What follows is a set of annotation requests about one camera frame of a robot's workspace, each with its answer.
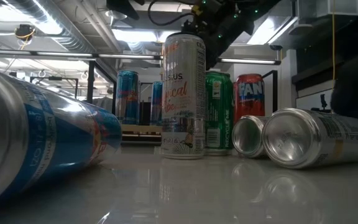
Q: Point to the long corrugated silver duct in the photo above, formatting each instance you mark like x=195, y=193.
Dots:
x=57, y=28

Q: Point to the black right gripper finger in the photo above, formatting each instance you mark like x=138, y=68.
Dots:
x=214, y=53

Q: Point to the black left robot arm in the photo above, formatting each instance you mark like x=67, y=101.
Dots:
x=123, y=7

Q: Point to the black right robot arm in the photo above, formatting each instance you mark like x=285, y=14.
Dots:
x=266, y=6

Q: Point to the green soda can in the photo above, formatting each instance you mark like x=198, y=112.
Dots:
x=219, y=118

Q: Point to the red Fanta can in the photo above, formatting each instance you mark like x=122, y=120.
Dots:
x=250, y=99

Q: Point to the white ceiling box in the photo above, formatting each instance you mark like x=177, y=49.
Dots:
x=328, y=7

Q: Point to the white glossy table mat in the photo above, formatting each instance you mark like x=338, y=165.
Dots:
x=179, y=193

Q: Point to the silver Celsius can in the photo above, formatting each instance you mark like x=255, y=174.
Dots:
x=247, y=137
x=306, y=140

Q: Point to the bright ceiling light panel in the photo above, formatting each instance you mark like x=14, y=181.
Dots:
x=135, y=35

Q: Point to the wooden shelf with black frame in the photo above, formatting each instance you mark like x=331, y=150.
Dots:
x=141, y=128

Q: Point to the black background frame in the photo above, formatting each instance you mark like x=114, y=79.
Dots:
x=54, y=78

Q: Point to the blue silver Red Bull can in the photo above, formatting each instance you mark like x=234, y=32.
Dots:
x=126, y=99
x=156, y=105
x=57, y=140

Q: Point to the black round ceiling device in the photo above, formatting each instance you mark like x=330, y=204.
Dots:
x=25, y=32

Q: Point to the silver round air duct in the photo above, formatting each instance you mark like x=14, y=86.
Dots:
x=117, y=15

